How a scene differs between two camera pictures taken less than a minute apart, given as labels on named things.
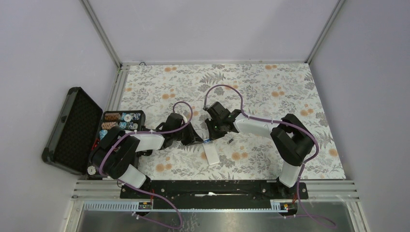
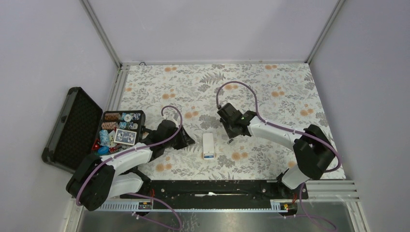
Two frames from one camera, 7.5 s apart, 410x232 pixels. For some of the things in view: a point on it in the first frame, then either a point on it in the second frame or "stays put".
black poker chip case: x=80 y=127 stays put
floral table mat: x=270 y=92 stays put
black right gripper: x=212 y=135 to x=231 y=135
